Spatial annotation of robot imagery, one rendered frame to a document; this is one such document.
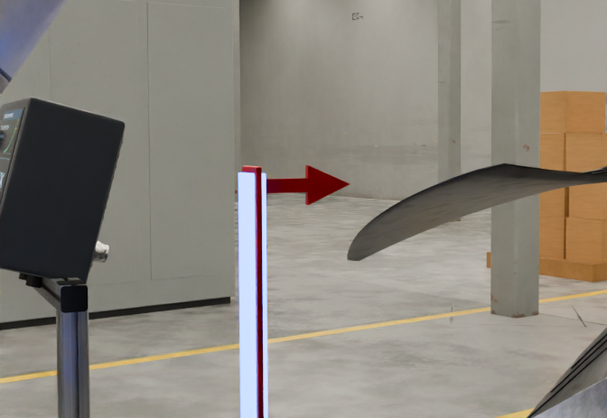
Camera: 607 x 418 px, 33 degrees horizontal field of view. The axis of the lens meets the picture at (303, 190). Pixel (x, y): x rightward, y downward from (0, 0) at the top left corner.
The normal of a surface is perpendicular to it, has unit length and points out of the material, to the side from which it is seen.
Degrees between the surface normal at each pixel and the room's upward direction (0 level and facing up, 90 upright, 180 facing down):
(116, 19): 90
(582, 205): 90
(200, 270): 90
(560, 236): 90
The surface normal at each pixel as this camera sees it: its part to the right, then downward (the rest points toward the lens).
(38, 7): 0.79, 0.45
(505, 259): -0.81, 0.04
